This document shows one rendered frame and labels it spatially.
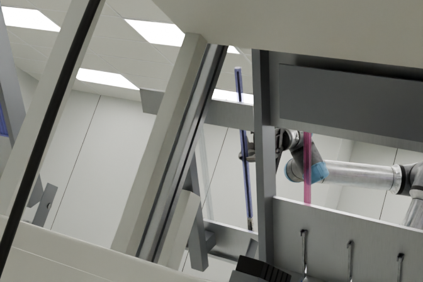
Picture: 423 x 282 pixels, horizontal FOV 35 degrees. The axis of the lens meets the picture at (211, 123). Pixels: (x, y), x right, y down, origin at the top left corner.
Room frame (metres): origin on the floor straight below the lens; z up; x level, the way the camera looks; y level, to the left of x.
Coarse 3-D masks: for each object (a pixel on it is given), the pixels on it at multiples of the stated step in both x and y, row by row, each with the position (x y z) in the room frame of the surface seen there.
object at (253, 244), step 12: (252, 240) 1.63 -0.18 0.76; (252, 252) 1.65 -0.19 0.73; (240, 264) 1.12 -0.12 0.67; (252, 264) 1.11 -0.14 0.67; (264, 264) 1.10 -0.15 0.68; (240, 276) 1.11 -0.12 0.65; (252, 276) 1.10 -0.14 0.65; (264, 276) 1.12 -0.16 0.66; (276, 276) 1.16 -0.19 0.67; (288, 276) 1.21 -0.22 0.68
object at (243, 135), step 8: (240, 72) 1.53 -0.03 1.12; (240, 80) 1.54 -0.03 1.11; (240, 88) 1.55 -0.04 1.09; (240, 96) 1.57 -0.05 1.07; (240, 136) 1.64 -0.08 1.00; (240, 144) 1.65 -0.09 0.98; (248, 168) 1.69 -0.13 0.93; (248, 176) 1.70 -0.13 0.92; (248, 184) 1.72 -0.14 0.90; (248, 192) 1.73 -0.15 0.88; (248, 200) 1.75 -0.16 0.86; (248, 208) 1.76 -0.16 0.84; (248, 216) 1.78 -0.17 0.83
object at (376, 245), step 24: (288, 216) 1.52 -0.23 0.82; (312, 216) 1.48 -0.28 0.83; (336, 216) 1.44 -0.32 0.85; (360, 216) 1.42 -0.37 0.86; (288, 240) 1.56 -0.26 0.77; (312, 240) 1.52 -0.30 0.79; (336, 240) 1.48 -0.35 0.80; (360, 240) 1.44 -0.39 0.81; (384, 240) 1.41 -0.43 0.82; (408, 240) 1.37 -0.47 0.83; (288, 264) 1.60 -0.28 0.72; (312, 264) 1.56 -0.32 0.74; (336, 264) 1.52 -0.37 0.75; (360, 264) 1.48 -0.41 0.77; (384, 264) 1.44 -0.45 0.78; (408, 264) 1.41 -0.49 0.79
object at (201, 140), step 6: (198, 138) 1.69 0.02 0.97; (204, 138) 1.69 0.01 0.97; (204, 144) 1.69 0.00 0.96; (204, 150) 1.70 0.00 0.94; (204, 156) 1.71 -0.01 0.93; (204, 162) 1.72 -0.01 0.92; (204, 168) 1.73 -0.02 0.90; (204, 174) 1.75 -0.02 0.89; (204, 180) 1.76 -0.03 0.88; (204, 186) 1.77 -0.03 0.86; (210, 192) 1.78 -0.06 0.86; (210, 198) 1.79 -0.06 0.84; (210, 204) 1.80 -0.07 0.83; (210, 210) 1.81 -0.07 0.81; (210, 216) 1.82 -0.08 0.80
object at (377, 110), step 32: (288, 64) 1.26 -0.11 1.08; (320, 64) 1.26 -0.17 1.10; (352, 64) 1.22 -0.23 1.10; (384, 64) 1.18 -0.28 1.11; (288, 96) 1.30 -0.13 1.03; (320, 96) 1.26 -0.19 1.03; (352, 96) 1.22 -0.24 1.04; (384, 96) 1.18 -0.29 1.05; (416, 96) 1.15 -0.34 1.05; (288, 128) 1.39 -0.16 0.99; (320, 128) 1.34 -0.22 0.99; (352, 128) 1.26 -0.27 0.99; (384, 128) 1.22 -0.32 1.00; (416, 128) 1.18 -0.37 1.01
